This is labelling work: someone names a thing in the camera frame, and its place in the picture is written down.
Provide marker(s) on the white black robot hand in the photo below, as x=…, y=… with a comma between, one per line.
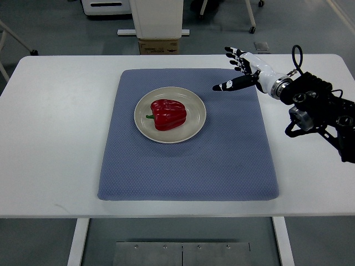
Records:
x=255, y=72

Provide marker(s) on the red bell pepper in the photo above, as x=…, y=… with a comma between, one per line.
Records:
x=167, y=114

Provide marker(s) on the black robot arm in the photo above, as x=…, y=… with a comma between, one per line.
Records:
x=317, y=110

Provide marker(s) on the small grey floor plate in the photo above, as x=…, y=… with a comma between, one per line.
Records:
x=261, y=46

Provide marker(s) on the cream round plate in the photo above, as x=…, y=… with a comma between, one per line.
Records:
x=195, y=119

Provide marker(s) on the metal floor plate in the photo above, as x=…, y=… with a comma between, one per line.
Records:
x=182, y=253

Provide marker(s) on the blue textured mat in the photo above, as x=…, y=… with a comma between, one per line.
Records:
x=228, y=160

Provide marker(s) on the cardboard box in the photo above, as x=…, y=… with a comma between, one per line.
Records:
x=158, y=46

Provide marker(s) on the white pillar stand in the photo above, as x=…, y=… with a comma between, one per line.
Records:
x=157, y=19

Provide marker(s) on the white table right leg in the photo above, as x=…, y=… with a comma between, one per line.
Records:
x=283, y=241

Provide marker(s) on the white table leg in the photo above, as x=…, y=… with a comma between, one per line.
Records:
x=78, y=242
x=283, y=241

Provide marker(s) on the white cabinet with slot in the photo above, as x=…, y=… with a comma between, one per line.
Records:
x=105, y=8

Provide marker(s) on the white table left leg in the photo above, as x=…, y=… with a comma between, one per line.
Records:
x=78, y=242

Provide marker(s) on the white wheeled frame left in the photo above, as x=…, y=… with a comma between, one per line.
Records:
x=13, y=49

